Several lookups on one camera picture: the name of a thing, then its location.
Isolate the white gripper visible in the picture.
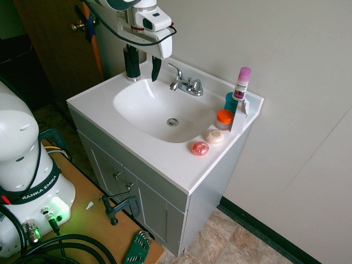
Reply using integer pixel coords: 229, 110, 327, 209
116, 10, 174, 83

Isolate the dark can with metal base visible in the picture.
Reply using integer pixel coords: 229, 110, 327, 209
123, 47, 142, 83

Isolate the chrome faucet body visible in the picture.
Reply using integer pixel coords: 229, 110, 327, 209
169, 76, 205, 97

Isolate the blue tape strip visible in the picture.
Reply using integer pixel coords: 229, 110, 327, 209
83, 13, 100, 43

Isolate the brass door knob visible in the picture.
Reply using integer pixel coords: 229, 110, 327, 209
70, 19, 86, 34

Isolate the brown wooden door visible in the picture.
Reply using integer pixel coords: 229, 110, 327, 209
13, 0, 106, 103

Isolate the teal plastic jar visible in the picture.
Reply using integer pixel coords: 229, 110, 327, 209
223, 92, 243, 115

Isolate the jar with orange lid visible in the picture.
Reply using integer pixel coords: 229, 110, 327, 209
214, 109, 234, 131

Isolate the white bottle with pink cap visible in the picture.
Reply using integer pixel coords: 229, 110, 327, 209
232, 67, 252, 102

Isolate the round white wrapped soap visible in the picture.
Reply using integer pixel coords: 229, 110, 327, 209
205, 129, 225, 145

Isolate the round red wrapped soap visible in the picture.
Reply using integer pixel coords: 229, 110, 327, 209
191, 140, 211, 157

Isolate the white vanity sink top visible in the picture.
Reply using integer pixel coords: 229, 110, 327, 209
66, 56, 265, 196

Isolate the white cardboard box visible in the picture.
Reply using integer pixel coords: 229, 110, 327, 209
230, 98, 251, 135

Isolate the dark green clamp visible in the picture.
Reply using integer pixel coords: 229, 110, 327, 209
38, 128, 71, 163

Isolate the black C-clamp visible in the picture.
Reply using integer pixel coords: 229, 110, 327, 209
99, 191, 141, 227

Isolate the grey vanity cabinet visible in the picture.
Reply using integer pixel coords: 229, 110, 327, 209
68, 106, 250, 258

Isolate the green hex key set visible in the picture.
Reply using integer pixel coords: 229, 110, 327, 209
120, 230, 152, 264

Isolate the black baseboard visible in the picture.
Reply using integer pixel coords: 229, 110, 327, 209
218, 196, 323, 264

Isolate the chrome faucet lever handle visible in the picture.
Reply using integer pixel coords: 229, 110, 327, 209
167, 63, 184, 81
189, 78, 205, 93

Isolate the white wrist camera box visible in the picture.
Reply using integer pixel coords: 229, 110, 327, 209
134, 7, 173, 32

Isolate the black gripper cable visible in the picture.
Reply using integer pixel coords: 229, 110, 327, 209
84, 0, 178, 46

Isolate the yellow cable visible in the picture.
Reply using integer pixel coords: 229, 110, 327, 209
43, 146, 69, 156

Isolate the thin black connector cable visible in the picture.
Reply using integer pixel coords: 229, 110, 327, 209
40, 208, 67, 257

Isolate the thick black cable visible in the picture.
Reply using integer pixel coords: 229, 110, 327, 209
0, 205, 119, 264

